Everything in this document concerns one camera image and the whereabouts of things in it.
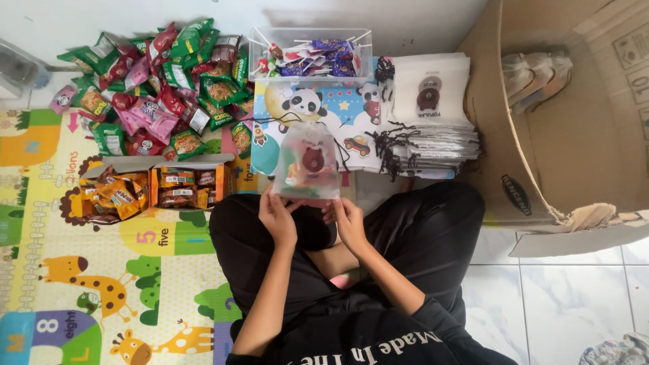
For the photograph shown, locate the person's right hand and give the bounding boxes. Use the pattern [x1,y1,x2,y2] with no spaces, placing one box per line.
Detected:
[322,197,374,258]

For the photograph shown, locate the person's left hand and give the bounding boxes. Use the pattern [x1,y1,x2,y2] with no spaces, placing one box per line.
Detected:
[258,184,306,250]

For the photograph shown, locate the translucent bear print drawstring bag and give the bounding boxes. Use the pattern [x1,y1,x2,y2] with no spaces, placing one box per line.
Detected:
[272,121,342,201]

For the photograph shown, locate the orange snack box with brown packets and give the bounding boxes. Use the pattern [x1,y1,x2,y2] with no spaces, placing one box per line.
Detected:
[148,153,238,212]

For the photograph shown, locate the person's black trousers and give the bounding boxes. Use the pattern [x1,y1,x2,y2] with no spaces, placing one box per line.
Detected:
[208,181,486,338]

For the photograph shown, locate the row of brown wafer packets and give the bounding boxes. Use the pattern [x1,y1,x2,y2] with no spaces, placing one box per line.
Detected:
[157,169,218,210]

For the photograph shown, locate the person's black printed shirt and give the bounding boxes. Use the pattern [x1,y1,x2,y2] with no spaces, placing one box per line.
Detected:
[225,295,519,365]

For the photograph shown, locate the stack of panda print bags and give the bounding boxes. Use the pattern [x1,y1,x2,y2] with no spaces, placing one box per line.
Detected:
[250,80,402,176]

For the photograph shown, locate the pile of orange wafer packets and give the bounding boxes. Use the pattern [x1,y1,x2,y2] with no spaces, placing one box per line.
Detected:
[79,167,151,224]

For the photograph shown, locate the bunch of wrapped lollipops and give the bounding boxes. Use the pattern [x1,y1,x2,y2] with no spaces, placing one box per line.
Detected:
[248,28,373,79]

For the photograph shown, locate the heap of mixed snack packets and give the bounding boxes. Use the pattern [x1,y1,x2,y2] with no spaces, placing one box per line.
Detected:
[57,18,254,162]

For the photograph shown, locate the orange snack box with loose packets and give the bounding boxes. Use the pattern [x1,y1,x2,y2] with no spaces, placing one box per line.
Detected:
[78,155,154,225]

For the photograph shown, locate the large brown cardboard carton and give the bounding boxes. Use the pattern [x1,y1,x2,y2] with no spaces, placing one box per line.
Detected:
[455,0,649,258]

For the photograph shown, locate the colourful animal play mat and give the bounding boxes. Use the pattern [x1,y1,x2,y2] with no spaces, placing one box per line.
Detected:
[0,108,357,365]

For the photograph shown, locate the clear plastic lollipop container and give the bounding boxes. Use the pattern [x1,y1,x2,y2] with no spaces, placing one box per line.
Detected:
[247,26,375,85]

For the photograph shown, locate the filled goodie bags pile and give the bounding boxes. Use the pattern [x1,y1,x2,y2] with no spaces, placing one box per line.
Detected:
[501,50,575,115]

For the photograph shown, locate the pink single snack packet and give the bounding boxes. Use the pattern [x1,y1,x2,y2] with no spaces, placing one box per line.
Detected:
[49,84,78,115]

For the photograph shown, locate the crumpled patterned cloth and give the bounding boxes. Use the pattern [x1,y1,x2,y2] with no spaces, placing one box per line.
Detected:
[579,332,649,365]

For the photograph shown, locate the clear plastic tub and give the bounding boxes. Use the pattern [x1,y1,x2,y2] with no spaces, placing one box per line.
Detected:
[0,39,52,98]

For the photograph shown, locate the stack of white drawstring bags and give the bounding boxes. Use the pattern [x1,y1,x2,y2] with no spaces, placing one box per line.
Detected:
[374,53,482,182]

